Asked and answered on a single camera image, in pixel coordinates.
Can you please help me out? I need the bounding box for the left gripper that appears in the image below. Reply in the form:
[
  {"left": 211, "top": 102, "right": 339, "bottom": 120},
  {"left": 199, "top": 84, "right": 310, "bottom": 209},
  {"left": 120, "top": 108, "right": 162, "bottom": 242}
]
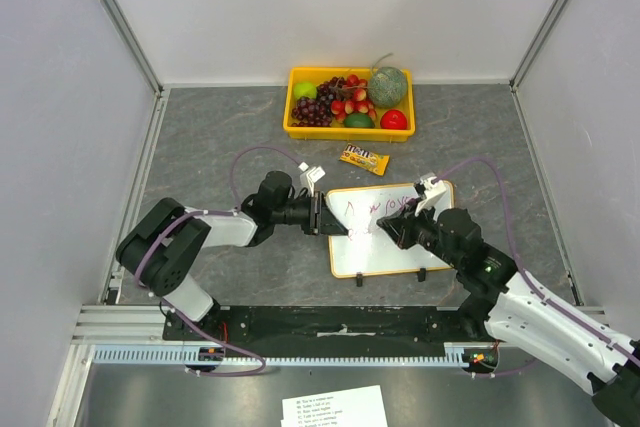
[{"left": 272, "top": 191, "right": 347, "bottom": 236}]

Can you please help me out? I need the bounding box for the yellow framed whiteboard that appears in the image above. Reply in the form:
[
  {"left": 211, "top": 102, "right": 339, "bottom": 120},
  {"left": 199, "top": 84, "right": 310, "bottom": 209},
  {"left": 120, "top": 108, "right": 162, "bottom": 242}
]
[{"left": 326, "top": 183, "right": 449, "bottom": 279}]

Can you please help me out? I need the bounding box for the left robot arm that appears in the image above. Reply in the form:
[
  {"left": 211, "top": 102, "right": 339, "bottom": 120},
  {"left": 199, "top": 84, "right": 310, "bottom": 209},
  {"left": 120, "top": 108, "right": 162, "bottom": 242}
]
[{"left": 115, "top": 168, "right": 349, "bottom": 340}]

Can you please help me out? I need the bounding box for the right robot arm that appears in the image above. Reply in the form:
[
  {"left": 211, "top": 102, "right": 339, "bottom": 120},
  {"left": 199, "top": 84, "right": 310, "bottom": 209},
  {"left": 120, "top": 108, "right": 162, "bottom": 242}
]
[{"left": 377, "top": 205, "right": 639, "bottom": 426}]

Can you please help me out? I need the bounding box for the yellow candy packet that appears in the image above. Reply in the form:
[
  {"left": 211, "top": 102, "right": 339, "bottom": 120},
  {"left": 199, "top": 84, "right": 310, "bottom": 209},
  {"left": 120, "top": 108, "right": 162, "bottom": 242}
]
[{"left": 340, "top": 143, "right": 390, "bottom": 176}]

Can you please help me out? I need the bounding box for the green avocado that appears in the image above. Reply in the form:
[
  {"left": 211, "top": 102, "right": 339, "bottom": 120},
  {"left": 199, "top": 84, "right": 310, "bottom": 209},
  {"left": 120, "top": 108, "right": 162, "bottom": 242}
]
[{"left": 343, "top": 113, "right": 375, "bottom": 129}]

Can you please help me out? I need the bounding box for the dark purple grape bunch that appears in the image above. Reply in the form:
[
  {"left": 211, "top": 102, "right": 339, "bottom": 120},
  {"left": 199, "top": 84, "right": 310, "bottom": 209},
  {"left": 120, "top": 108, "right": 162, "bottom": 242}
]
[{"left": 290, "top": 77, "right": 335, "bottom": 127}]

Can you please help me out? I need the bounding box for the red tomato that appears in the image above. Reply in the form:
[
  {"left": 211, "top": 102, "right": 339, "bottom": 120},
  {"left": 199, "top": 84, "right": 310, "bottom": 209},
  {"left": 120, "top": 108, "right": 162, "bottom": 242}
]
[{"left": 380, "top": 109, "right": 408, "bottom": 130}]

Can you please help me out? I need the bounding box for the red grape bunch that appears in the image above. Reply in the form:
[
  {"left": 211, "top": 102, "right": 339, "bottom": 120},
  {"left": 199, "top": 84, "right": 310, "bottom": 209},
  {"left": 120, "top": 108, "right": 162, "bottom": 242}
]
[{"left": 328, "top": 74, "right": 376, "bottom": 126}]

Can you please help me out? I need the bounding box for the green apple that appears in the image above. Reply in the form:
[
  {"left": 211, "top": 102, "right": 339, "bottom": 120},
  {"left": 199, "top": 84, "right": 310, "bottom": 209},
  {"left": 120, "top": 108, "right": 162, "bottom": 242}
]
[{"left": 292, "top": 81, "right": 317, "bottom": 100}]

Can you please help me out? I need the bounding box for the green netted melon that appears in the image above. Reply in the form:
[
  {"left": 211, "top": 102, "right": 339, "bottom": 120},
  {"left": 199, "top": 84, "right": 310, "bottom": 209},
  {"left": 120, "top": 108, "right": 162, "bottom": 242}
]
[{"left": 367, "top": 53, "right": 408, "bottom": 109}]

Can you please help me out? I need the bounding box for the yellow plastic tray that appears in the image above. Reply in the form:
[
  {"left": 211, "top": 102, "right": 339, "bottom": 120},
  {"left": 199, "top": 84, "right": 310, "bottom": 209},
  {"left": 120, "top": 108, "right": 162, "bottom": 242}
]
[{"left": 282, "top": 66, "right": 417, "bottom": 142}]

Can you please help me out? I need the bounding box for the white printed paper sheet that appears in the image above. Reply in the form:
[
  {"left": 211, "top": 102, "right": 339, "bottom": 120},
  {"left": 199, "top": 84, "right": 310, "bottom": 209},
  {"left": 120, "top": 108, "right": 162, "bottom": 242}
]
[{"left": 281, "top": 385, "right": 388, "bottom": 427}]

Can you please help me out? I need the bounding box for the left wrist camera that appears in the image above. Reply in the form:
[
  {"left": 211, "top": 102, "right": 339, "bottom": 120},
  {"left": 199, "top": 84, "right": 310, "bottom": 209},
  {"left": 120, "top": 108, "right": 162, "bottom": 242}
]
[{"left": 298, "top": 162, "right": 325, "bottom": 197}]

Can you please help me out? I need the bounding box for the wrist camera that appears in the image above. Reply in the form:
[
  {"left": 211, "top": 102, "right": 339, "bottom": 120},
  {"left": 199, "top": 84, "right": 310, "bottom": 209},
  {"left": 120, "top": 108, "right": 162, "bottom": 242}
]
[
  {"left": 298, "top": 162, "right": 325, "bottom": 197},
  {"left": 414, "top": 173, "right": 448, "bottom": 216}
]

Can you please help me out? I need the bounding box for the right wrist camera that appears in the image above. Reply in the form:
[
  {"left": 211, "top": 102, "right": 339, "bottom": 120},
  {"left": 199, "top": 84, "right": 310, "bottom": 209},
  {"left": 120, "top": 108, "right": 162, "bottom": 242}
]
[{"left": 414, "top": 173, "right": 448, "bottom": 216}]

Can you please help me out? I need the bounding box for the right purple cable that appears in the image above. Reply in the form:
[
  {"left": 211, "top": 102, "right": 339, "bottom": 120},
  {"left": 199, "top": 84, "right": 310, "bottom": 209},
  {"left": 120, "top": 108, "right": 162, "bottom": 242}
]
[{"left": 432, "top": 156, "right": 640, "bottom": 379}]

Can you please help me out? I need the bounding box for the purple cable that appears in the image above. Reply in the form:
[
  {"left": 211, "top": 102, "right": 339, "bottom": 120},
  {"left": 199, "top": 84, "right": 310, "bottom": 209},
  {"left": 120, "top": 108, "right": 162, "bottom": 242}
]
[
  {"left": 432, "top": 156, "right": 640, "bottom": 379},
  {"left": 133, "top": 145, "right": 304, "bottom": 378}
]

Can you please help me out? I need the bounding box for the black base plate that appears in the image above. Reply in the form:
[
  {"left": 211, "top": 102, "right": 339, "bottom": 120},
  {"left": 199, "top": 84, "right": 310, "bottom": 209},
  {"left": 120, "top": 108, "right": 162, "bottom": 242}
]
[{"left": 162, "top": 304, "right": 501, "bottom": 359}]

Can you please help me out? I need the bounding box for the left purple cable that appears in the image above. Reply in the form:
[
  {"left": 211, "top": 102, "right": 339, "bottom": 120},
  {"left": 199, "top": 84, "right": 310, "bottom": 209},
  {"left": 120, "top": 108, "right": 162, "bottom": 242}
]
[{"left": 133, "top": 145, "right": 304, "bottom": 378}]

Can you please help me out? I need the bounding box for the grey slotted cable duct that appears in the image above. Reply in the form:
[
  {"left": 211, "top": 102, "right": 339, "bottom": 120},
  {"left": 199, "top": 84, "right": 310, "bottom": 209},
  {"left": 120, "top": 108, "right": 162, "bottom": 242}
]
[{"left": 93, "top": 344, "right": 471, "bottom": 368}]

